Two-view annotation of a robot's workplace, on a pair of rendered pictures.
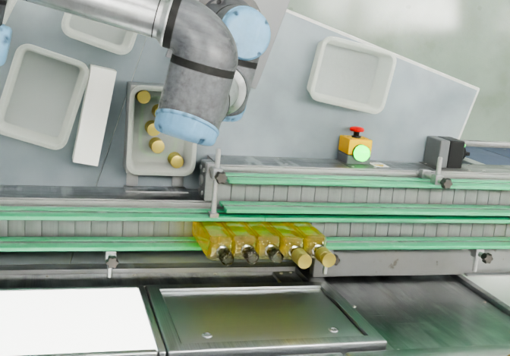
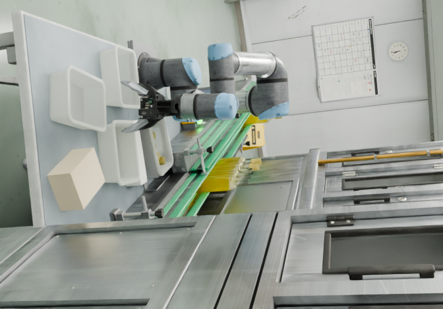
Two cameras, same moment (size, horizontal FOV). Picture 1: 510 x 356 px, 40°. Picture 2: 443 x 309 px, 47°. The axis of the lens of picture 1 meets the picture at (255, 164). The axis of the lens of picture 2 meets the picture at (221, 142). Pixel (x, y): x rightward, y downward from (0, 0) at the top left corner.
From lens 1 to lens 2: 1.85 m
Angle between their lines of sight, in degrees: 56
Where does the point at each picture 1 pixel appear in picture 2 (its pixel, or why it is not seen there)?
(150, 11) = (269, 61)
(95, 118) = (140, 153)
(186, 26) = (279, 63)
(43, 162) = (120, 197)
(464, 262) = not seen: hidden behind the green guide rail
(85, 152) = (142, 176)
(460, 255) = not seen: hidden behind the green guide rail
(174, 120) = (285, 107)
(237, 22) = (194, 66)
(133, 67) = (127, 116)
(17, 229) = not seen: hidden behind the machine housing
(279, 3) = (155, 54)
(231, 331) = (273, 207)
